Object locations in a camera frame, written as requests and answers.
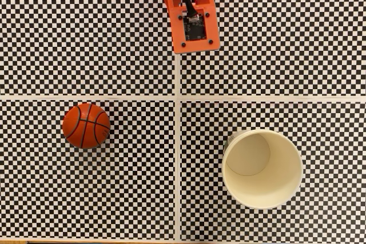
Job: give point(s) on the orange mini basketball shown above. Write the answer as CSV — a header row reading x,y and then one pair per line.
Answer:
x,y
85,125

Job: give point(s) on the white paper cup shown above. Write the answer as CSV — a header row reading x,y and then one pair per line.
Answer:
x,y
266,187

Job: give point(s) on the orange camera mount with board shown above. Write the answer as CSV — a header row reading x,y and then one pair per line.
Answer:
x,y
197,46

